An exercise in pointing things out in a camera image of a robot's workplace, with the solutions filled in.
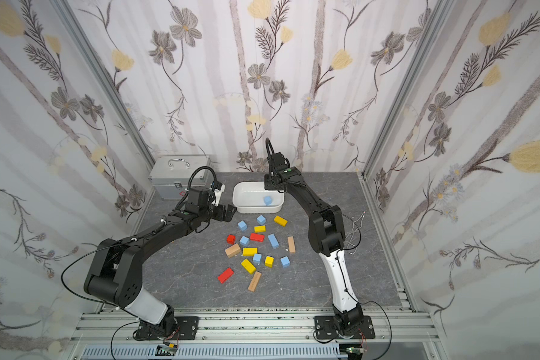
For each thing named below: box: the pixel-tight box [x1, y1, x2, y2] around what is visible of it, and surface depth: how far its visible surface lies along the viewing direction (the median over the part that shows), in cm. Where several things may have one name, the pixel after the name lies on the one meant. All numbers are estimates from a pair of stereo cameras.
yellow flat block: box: [242, 247, 259, 257], surface depth 93 cm
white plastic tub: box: [231, 181, 285, 214], surface depth 110 cm
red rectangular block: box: [249, 232, 265, 243], surface depth 98 cm
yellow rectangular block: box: [273, 215, 289, 228], surface depth 103 cm
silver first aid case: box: [148, 154, 210, 201], surface depth 103 cm
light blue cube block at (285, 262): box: [280, 255, 291, 268], surface depth 90 cm
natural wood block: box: [224, 243, 241, 258], surface depth 92 cm
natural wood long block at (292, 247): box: [287, 236, 296, 253], surface depth 95 cm
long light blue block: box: [267, 233, 280, 249], surface depth 97 cm
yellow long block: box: [240, 258, 257, 275], surface depth 90 cm
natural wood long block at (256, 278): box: [248, 270, 262, 292], surface depth 85 cm
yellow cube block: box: [264, 255, 275, 268], surface depth 90 cm
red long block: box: [216, 267, 235, 285], surface depth 88 cm
